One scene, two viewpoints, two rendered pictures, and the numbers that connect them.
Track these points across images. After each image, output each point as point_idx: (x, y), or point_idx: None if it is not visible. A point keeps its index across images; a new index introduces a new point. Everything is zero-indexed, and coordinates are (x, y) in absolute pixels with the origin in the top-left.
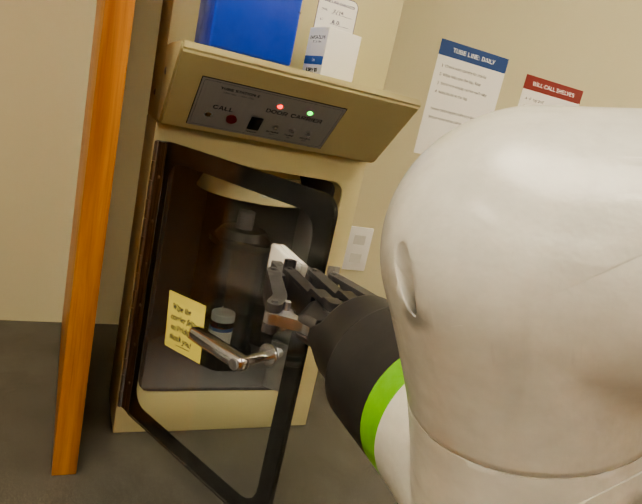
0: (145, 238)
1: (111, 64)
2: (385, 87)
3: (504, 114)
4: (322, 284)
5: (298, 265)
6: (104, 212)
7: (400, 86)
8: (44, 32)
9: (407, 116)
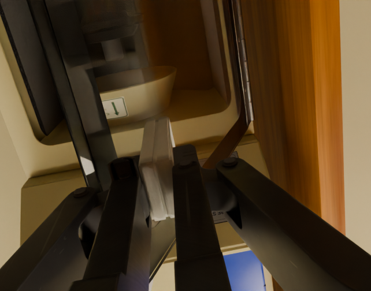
0: (238, 15)
1: (333, 191)
2: (17, 174)
3: None
4: (148, 271)
5: (173, 216)
6: (316, 51)
7: (4, 180)
8: None
9: None
